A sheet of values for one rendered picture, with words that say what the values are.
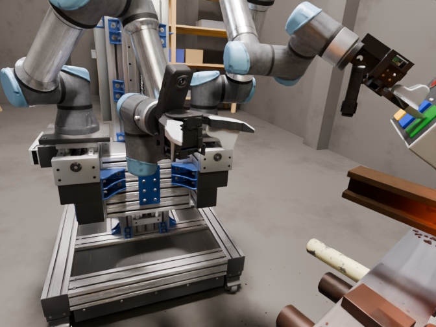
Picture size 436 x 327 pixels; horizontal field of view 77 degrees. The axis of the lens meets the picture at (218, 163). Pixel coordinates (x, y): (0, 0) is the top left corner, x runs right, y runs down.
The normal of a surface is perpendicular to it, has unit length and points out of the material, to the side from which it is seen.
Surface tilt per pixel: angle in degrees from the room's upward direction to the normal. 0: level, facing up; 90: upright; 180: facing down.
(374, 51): 90
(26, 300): 0
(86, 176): 90
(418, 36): 90
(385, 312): 0
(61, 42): 134
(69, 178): 90
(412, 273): 0
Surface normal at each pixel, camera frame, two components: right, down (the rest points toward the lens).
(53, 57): 0.15, 0.91
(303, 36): -0.62, 0.62
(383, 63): -0.42, 0.30
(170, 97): 0.57, 0.70
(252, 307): 0.06, -0.93
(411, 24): -0.93, 0.07
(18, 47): 0.36, 0.36
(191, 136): 0.64, 0.32
